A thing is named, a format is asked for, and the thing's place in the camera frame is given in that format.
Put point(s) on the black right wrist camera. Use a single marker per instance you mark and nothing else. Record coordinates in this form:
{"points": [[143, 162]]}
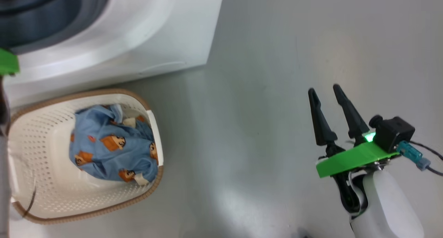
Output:
{"points": [[394, 132]]}

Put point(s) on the grey rubber door gasket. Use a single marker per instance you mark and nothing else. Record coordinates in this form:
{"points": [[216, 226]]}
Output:
{"points": [[52, 16]]}

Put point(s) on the blue cartoon print garment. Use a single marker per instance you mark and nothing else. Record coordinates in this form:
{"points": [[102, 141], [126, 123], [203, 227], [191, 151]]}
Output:
{"points": [[110, 151]]}

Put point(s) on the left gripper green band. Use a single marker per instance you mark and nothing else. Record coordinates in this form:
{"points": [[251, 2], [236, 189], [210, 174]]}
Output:
{"points": [[7, 63]]}

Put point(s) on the white perforated basket brown rim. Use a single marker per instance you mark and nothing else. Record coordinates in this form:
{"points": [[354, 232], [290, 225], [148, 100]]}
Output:
{"points": [[45, 137]]}

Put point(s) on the white front-load washing machine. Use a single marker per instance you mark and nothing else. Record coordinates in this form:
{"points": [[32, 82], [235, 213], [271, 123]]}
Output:
{"points": [[155, 34]]}

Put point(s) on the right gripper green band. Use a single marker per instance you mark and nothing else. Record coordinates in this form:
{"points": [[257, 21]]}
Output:
{"points": [[349, 158]]}

